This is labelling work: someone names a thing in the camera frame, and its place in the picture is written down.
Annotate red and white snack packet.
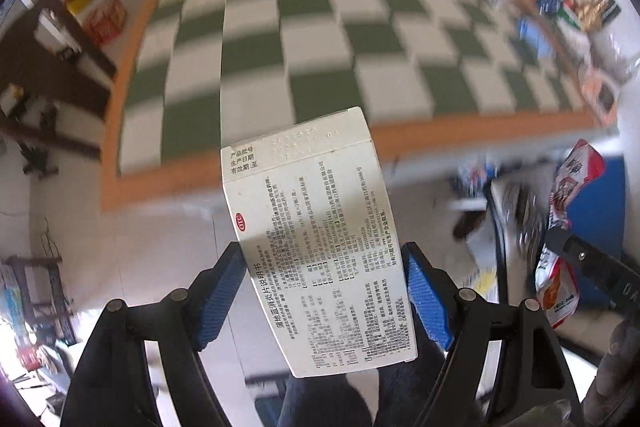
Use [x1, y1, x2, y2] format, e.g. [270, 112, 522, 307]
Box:
[535, 139, 607, 330]

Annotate white printed plastic bag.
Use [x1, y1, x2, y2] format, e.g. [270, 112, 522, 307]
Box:
[465, 267, 501, 303]

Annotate white medicine box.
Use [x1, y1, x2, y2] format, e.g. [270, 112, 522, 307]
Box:
[220, 107, 418, 379]

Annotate black slipper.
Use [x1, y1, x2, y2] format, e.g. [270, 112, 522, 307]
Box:
[452, 209, 488, 240]

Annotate blue printed carton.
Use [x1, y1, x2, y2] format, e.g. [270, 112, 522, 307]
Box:
[457, 162, 501, 200]

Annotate red cardboard box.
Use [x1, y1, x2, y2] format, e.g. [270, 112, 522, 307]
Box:
[82, 0, 128, 45]

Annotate orange snack packet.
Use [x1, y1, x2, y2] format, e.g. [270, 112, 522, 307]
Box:
[577, 67, 623, 128]

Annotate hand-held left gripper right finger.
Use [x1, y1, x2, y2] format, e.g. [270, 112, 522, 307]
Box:
[402, 242, 583, 427]

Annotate person's dark trousers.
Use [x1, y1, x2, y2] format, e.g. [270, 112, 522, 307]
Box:
[277, 337, 451, 427]

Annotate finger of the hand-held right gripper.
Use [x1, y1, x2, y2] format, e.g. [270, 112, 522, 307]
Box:
[545, 229, 640, 315]

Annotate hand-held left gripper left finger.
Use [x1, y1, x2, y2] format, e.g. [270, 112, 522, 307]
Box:
[60, 241, 249, 427]

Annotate blue seat cushion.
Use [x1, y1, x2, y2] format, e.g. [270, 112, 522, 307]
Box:
[565, 152, 628, 263]

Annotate small dark wooden stool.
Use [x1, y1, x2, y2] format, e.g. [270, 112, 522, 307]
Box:
[5, 257, 76, 343]

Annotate green and white checkered mat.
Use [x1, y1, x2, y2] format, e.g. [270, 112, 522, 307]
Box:
[100, 0, 621, 212]

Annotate white chair with black edge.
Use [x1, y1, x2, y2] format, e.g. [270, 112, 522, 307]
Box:
[482, 152, 640, 358]

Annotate dark wooden chair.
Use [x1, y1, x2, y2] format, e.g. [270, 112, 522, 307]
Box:
[0, 0, 118, 158]

